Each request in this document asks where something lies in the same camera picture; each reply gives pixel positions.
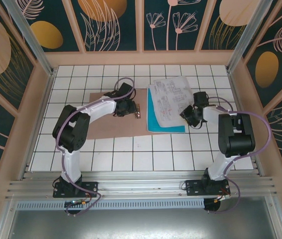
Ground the white paper L-shaped diagram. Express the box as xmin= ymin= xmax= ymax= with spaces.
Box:
xmin=153 ymin=76 xmax=194 ymax=129

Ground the cyan blue sheet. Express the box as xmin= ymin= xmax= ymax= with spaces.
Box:
xmin=146 ymin=88 xmax=187 ymax=133

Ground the brown paper folder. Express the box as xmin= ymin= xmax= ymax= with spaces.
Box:
xmin=86 ymin=89 xmax=173 ymax=140

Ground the white printed paper sheet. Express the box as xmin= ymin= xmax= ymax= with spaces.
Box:
xmin=147 ymin=83 xmax=161 ymax=105

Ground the grey metal sheet panel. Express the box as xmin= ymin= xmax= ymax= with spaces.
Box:
xmin=0 ymin=208 xmax=282 ymax=239

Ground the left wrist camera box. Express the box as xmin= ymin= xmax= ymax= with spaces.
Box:
xmin=117 ymin=82 xmax=135 ymax=100

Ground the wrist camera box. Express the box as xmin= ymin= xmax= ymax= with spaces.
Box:
xmin=192 ymin=91 xmax=209 ymax=108
xmin=117 ymin=82 xmax=135 ymax=100

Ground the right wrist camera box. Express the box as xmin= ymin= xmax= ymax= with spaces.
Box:
xmin=192 ymin=91 xmax=209 ymax=108

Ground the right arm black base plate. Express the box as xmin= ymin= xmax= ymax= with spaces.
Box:
xmin=185 ymin=179 xmax=231 ymax=199

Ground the aluminium mounting rail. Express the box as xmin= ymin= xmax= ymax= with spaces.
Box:
xmin=5 ymin=170 xmax=279 ymax=200

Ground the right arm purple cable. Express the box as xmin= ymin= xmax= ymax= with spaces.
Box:
xmin=205 ymin=96 xmax=272 ymax=215

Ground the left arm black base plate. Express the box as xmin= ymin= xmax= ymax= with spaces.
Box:
xmin=52 ymin=181 xmax=99 ymax=199

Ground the grey slotted cable duct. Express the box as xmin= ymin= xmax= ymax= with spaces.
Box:
xmin=15 ymin=200 xmax=206 ymax=210

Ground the aluminium frame post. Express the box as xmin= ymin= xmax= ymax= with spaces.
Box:
xmin=1 ymin=0 xmax=57 ymax=77
xmin=226 ymin=0 xmax=268 ymax=73

